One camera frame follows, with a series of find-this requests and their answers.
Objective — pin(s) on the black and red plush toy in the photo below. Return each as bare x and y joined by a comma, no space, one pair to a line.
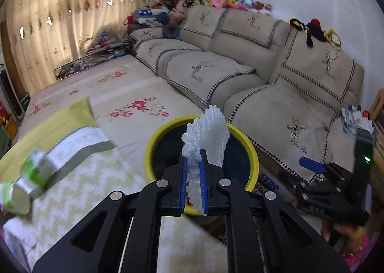
315,31

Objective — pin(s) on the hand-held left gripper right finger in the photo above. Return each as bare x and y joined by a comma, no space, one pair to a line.
204,183

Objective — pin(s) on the black tower fan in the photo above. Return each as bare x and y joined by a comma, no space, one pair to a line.
6,90

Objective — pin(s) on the red bag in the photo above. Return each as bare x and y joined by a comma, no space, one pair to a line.
130,20

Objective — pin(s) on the yellow-rimmed black trash bin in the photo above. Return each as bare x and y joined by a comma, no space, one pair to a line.
240,165

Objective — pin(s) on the cream embroidered curtain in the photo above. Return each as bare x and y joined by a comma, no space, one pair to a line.
114,6
36,36

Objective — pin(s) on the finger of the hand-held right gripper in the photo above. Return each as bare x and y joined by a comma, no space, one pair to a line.
292,178
310,163

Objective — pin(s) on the beige covered sofa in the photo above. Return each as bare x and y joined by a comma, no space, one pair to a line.
255,81

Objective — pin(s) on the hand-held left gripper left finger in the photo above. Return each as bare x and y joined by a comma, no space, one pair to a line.
183,183

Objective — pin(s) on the pile of colourful toys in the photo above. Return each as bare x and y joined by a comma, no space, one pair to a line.
105,41

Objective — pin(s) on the floral beige floor mat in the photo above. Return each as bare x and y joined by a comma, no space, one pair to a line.
120,90

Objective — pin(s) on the clear bottle with green label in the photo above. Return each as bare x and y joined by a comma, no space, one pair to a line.
39,171

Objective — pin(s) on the person's right forearm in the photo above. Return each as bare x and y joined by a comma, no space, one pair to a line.
357,258

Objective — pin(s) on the green cardboard box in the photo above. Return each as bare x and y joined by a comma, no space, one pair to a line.
24,100

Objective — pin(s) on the white foam fruit net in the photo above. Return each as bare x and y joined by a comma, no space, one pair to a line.
210,132

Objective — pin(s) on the pile of plush toys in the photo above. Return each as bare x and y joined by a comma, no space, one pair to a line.
228,0

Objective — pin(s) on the glass coffee table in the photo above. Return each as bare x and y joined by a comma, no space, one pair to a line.
90,61

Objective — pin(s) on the person's right hand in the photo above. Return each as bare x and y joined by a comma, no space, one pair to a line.
348,234

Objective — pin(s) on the blue starred bag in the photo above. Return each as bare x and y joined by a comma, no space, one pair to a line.
148,15

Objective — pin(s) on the yellow lion plush toy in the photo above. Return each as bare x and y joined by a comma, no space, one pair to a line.
333,39

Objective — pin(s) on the yellow and black plush toy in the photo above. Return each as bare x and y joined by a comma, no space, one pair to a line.
298,24

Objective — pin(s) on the crumpled white papers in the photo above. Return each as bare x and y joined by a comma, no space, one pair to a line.
357,118

